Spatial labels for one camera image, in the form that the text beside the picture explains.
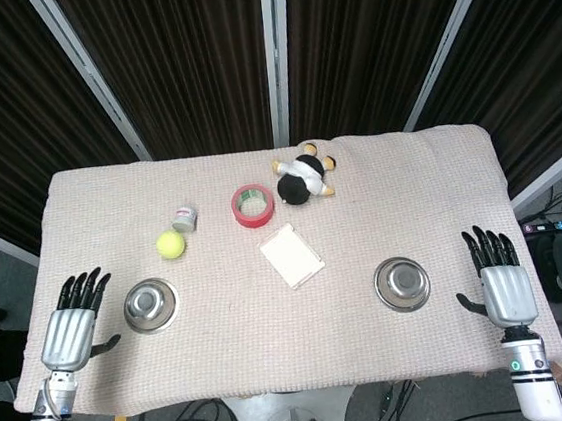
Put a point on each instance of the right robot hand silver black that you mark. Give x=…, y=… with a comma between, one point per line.
x=508, y=292

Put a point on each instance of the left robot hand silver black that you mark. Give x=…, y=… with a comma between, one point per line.
x=68, y=333

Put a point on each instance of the metal bowl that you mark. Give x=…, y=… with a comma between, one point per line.
x=402, y=284
x=150, y=305

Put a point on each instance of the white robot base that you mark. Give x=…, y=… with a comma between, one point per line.
x=293, y=420

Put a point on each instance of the yellow tennis ball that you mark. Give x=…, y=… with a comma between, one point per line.
x=170, y=244

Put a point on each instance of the small white plastic cup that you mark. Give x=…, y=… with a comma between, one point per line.
x=184, y=220

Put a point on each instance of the beige waffle table cloth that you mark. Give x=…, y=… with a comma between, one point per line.
x=284, y=341

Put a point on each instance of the red tape roll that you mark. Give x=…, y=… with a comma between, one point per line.
x=254, y=219

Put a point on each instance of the dark ribbed partition panel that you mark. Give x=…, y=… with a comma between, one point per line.
x=0, y=124
x=185, y=64
x=536, y=58
x=369, y=45

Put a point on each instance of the black white plush toy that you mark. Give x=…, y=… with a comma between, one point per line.
x=296, y=189

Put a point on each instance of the grey aluminium frame post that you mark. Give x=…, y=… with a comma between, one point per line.
x=449, y=42
x=92, y=84
x=277, y=60

